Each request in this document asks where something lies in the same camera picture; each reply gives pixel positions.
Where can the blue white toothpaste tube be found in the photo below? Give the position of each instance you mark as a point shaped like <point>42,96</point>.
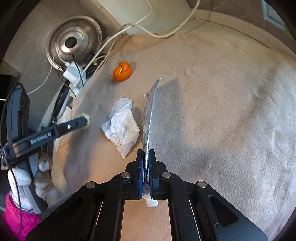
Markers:
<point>146,124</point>

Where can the white power strip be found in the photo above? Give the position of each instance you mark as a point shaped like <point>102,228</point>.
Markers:
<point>74,73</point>

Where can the beige towel mat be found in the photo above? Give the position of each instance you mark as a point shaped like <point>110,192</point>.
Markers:
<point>224,113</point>

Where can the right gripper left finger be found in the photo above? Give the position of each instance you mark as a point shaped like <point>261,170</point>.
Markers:
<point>139,171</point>

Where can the small beige ball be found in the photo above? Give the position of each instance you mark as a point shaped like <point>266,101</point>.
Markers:
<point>87,117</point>

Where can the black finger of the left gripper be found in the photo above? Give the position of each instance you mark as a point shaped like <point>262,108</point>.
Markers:
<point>27,146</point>

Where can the orange peel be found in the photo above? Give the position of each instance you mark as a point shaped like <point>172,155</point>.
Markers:
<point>122,72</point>

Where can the crumpled white tissue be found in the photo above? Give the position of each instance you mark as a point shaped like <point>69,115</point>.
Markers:
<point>121,127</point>

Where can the white cutting board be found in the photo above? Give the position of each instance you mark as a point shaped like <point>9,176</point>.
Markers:
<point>155,16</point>

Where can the gloved left hand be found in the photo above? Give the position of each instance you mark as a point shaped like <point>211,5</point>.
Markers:
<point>42,182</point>

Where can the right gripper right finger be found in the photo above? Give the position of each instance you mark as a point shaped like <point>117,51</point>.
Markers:
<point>153,174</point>

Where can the stainless steel pot lid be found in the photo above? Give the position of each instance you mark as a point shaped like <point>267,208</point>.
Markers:
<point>75,38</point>

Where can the pink sleeve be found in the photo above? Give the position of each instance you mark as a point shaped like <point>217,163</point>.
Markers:
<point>20,223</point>

